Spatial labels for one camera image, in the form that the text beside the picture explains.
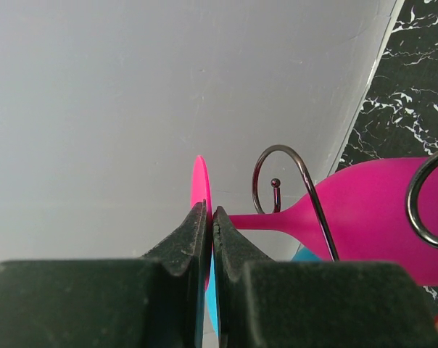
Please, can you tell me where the blue plastic wine glass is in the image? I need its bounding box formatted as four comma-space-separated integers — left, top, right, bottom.
205, 246, 321, 336

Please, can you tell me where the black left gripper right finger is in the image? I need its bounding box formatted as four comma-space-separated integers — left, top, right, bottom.
212, 207, 438, 347

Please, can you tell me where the magenta plastic wine glass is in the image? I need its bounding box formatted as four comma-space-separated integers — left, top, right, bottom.
191, 156, 438, 286

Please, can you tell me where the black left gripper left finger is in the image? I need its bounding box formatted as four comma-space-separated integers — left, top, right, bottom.
0, 202, 207, 347

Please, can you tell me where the metal wine glass rack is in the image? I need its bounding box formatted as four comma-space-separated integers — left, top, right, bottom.
252, 145, 438, 268

